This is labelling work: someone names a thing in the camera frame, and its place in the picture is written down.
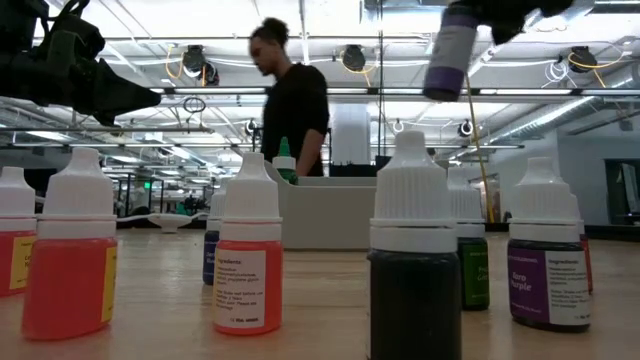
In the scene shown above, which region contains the dark glass doorway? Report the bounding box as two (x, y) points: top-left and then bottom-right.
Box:
(603, 158), (640, 226)

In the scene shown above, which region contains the person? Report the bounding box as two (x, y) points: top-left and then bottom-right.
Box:
(248, 17), (331, 178)

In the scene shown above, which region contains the small green bottle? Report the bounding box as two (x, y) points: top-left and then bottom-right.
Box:
(446, 166), (491, 312)

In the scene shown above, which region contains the large purple-capped bottle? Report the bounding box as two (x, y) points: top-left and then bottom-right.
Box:
(422, 3), (482, 103)

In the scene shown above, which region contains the black flat screen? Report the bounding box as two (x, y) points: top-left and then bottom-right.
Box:
(324, 154), (393, 178)

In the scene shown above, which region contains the yellow hanging cable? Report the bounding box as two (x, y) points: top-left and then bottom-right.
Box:
(462, 74), (496, 225)

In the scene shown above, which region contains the small black bottle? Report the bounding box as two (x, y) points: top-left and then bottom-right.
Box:
(367, 130), (463, 360)

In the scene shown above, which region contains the small orange-red bottle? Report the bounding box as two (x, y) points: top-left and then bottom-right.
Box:
(213, 152), (284, 336)

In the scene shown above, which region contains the large green-capped bottle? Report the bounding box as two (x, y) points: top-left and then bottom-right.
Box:
(272, 136), (300, 186)

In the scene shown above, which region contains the black hanging cable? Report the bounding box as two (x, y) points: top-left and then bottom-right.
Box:
(369, 0), (385, 161)

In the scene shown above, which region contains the white lamp cable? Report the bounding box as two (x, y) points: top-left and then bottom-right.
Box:
(115, 210), (211, 224)

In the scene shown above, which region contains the small purple bottle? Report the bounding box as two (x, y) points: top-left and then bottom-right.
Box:
(507, 157), (593, 334)

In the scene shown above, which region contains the long linear light fixture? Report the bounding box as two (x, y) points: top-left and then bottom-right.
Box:
(149, 85), (640, 97)

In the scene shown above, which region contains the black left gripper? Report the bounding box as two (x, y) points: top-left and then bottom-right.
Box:
(0, 0), (163, 127)

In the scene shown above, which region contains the white round pillar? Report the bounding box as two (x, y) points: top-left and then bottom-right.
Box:
(331, 103), (372, 166)

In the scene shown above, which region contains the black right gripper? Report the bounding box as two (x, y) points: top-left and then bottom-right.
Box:
(447, 0), (576, 47)

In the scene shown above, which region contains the grey plastic tray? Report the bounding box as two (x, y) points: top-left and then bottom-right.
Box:
(264, 158), (379, 251)

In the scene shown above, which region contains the small dark blue bottle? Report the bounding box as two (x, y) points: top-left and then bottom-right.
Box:
(202, 187), (227, 286)

